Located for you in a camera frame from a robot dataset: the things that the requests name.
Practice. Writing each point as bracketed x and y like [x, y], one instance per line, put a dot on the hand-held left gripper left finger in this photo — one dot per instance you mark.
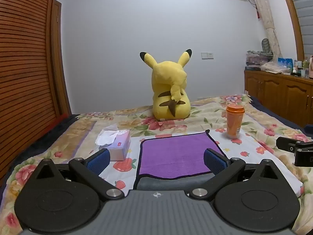
[99, 161]

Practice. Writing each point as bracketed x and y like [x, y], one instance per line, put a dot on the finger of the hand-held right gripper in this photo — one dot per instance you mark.
[285, 144]

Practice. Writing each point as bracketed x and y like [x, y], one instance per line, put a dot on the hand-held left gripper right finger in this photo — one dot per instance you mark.
[215, 161]

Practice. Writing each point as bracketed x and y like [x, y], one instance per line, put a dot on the purple towel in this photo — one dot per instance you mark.
[176, 155]

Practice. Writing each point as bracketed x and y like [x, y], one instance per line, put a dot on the pink tissue box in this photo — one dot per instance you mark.
[118, 146]

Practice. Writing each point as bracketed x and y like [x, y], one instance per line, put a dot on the dark blue bed sheet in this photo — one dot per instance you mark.
[276, 111]

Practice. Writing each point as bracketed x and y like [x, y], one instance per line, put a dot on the floral blanket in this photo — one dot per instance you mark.
[73, 137]

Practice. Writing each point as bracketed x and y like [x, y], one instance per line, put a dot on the orange lidded cup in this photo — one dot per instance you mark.
[234, 122]

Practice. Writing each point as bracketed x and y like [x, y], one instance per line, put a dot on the wooden cabinet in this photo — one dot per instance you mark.
[281, 95]

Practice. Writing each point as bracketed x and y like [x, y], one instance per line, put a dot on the grey towel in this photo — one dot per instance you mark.
[171, 183]

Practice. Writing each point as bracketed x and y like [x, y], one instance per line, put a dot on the white plastic bag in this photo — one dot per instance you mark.
[271, 66]

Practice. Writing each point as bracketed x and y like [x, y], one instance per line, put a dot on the blue tissue packet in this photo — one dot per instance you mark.
[285, 63]

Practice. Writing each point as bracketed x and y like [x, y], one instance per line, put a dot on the pink bottle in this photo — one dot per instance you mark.
[311, 66]

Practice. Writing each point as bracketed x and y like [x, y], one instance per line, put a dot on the small green bottle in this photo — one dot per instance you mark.
[304, 63]

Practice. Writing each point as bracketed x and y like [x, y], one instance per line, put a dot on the yellow plush toy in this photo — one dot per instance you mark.
[170, 90]

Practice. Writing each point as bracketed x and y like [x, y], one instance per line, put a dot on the stack of folded cloths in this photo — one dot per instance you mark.
[258, 58]

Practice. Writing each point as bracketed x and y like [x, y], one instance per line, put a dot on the dark hand fan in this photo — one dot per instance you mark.
[265, 45]

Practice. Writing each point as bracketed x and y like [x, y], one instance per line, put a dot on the wooden louvered wardrobe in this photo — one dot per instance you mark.
[24, 66]

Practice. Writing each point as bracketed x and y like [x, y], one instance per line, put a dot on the cream lace curtain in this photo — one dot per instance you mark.
[265, 17]

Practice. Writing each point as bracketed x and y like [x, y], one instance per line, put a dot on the grey window blind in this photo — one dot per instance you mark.
[304, 9]

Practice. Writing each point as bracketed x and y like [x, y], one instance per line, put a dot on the white wall switch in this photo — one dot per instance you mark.
[207, 55]

